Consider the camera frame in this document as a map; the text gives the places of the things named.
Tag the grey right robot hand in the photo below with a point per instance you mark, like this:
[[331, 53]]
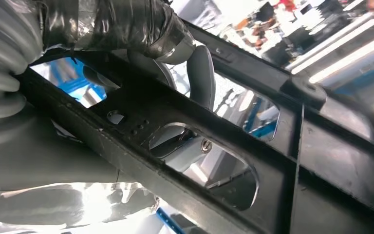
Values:
[[125, 25]]

